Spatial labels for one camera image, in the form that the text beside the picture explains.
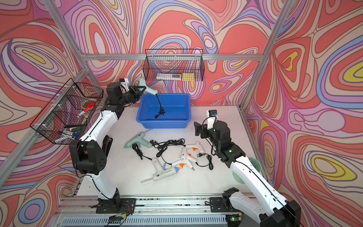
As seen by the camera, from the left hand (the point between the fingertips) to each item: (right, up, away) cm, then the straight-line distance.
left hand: (146, 87), depth 81 cm
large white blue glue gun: (+8, -50, +1) cm, 50 cm away
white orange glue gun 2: (+22, -44, +6) cm, 49 cm away
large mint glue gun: (-10, -32, +15) cm, 37 cm away
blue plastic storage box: (+9, -13, +12) cm, 20 cm away
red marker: (-30, -11, -4) cm, 32 cm away
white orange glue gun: (+29, -39, +12) cm, 50 cm away
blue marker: (-36, -25, -12) cm, 45 cm away
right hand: (+32, -21, -6) cm, 39 cm away
